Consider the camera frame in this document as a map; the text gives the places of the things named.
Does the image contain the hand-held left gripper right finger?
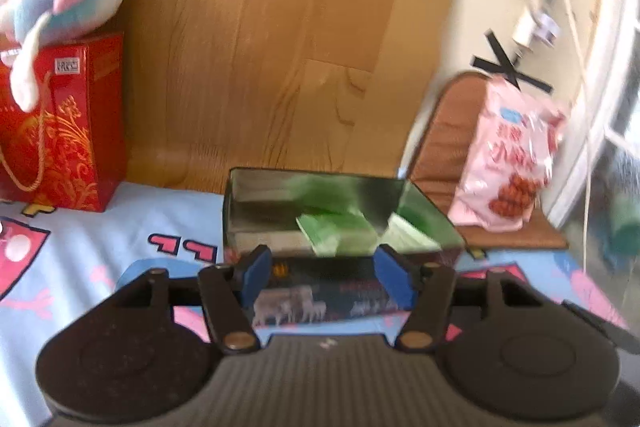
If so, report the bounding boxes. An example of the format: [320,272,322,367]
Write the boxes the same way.
[374,243,547,354]

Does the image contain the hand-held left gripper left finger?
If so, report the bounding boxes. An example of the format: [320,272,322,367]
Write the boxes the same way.
[117,244,273,355]

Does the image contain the green snack packet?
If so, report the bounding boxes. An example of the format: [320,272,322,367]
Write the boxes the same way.
[296,212,381,258]
[382,213,441,254]

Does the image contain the black sheep print tin box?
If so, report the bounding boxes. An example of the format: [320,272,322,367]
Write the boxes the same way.
[222,167,466,328]

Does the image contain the brown seat cushion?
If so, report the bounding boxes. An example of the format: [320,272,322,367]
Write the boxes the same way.
[399,71,571,253]

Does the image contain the cartoon pig printed blanket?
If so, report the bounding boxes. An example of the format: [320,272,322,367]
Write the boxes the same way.
[0,179,632,427]

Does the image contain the pink snack bag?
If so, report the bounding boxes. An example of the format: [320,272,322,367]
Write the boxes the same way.
[446,76,569,232]

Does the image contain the green blurry object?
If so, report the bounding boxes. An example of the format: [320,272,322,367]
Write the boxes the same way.
[601,191,640,259]

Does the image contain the red gift bag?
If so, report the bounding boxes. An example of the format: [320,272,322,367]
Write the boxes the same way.
[0,32,128,214]

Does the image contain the black tape strips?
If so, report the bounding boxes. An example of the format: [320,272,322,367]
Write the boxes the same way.
[472,29,554,96]

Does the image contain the wooden headboard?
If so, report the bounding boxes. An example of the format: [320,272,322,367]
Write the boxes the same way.
[119,0,467,198]

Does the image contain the white charger plug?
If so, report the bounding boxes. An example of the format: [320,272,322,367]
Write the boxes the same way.
[511,8,562,51]

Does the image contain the white cable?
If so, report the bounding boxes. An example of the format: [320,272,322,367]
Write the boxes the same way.
[525,0,598,273]

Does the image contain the white door frame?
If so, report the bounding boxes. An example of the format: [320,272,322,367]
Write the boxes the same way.
[542,0,640,230]

